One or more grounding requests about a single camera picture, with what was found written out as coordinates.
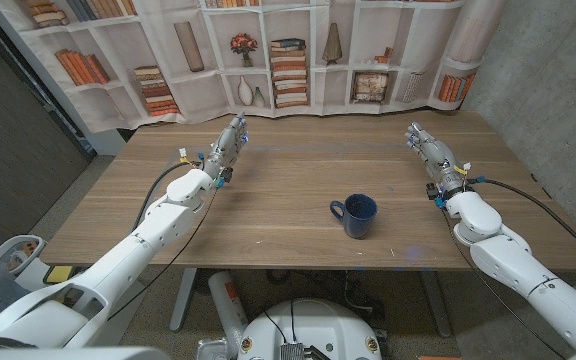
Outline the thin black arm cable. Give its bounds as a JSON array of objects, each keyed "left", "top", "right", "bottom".
[
  {"left": 438, "top": 205, "right": 567, "bottom": 360},
  {"left": 106, "top": 187, "right": 219, "bottom": 322}
]

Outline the yellow flat object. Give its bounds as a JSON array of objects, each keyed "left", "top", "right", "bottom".
[{"left": 42, "top": 264, "right": 75, "bottom": 285}]

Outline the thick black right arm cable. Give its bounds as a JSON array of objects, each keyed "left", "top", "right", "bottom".
[{"left": 470, "top": 177, "right": 576, "bottom": 269}]

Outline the printed bookshelf backdrop cloth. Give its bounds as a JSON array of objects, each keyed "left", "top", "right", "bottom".
[{"left": 0, "top": 0, "right": 509, "bottom": 134}]

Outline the silver foil tray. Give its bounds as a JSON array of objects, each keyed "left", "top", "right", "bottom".
[{"left": 197, "top": 338, "right": 230, "bottom": 360}]

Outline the grey table leg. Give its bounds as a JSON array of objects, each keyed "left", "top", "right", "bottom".
[
  {"left": 417, "top": 269, "right": 453, "bottom": 339},
  {"left": 169, "top": 268, "right": 199, "bottom": 333}
]

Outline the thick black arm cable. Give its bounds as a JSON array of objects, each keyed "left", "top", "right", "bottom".
[
  {"left": 470, "top": 177, "right": 576, "bottom": 269},
  {"left": 131, "top": 160, "right": 205, "bottom": 234}
]

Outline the dark blue mug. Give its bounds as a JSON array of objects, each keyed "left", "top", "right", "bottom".
[{"left": 329, "top": 193, "right": 379, "bottom": 240}]

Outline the white chair frame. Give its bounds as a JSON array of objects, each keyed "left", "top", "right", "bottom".
[{"left": 0, "top": 233, "right": 52, "bottom": 294}]

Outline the white cylinder with orange label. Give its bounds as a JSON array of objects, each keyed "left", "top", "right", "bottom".
[{"left": 207, "top": 271, "right": 249, "bottom": 359}]

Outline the grey finned module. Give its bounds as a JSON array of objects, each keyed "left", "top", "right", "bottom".
[{"left": 280, "top": 341, "right": 305, "bottom": 360}]

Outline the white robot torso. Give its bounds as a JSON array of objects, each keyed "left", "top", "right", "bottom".
[{"left": 237, "top": 298, "right": 383, "bottom": 360}]

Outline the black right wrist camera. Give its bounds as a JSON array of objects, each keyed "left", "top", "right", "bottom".
[{"left": 425, "top": 182, "right": 447, "bottom": 209}]

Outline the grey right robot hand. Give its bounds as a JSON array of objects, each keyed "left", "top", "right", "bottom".
[{"left": 404, "top": 121, "right": 472, "bottom": 198}]

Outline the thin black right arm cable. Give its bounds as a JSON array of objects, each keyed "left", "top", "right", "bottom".
[{"left": 438, "top": 205, "right": 567, "bottom": 360}]

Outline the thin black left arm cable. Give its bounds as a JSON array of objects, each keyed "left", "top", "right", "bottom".
[{"left": 106, "top": 187, "right": 219, "bottom": 322}]

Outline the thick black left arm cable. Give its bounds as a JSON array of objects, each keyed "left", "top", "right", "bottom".
[{"left": 131, "top": 160, "right": 205, "bottom": 234}]

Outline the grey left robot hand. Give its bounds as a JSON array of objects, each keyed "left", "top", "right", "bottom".
[{"left": 202, "top": 112, "right": 250, "bottom": 185}]

